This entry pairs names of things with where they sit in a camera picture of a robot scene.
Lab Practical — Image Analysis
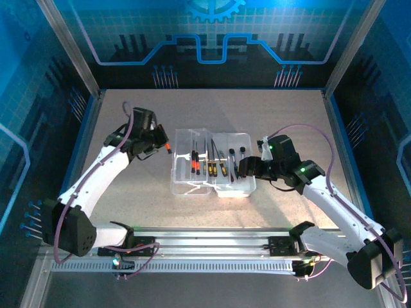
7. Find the clear plastic tool box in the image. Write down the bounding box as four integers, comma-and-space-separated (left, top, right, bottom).
169, 127, 258, 198

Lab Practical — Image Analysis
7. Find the long yellow black screwdriver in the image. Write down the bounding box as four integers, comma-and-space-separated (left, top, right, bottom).
210, 138, 229, 178

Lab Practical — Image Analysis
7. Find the blue aluminium side rail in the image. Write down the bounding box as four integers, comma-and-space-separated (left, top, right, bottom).
48, 89, 107, 234
322, 89, 376, 222

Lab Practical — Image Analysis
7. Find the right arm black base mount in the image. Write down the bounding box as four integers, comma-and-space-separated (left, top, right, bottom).
268, 235, 327, 257

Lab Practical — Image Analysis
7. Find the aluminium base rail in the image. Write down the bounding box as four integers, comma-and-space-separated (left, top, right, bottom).
41, 227, 347, 257

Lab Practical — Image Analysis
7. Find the slotted cable duct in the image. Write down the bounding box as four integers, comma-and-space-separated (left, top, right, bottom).
51, 259, 296, 273

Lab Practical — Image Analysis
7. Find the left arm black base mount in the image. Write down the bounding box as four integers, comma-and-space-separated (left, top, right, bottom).
96, 235, 158, 257

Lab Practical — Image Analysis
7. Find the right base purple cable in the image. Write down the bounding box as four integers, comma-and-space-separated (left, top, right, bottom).
293, 245, 337, 282

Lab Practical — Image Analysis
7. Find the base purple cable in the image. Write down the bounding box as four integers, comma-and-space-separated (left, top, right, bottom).
293, 245, 337, 282
114, 246, 161, 280

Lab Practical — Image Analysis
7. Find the aluminium frame post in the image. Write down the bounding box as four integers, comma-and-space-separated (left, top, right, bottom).
35, 0, 104, 97
323, 0, 386, 97

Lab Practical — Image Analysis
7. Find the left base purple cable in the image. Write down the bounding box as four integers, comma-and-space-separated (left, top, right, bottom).
114, 246, 161, 280

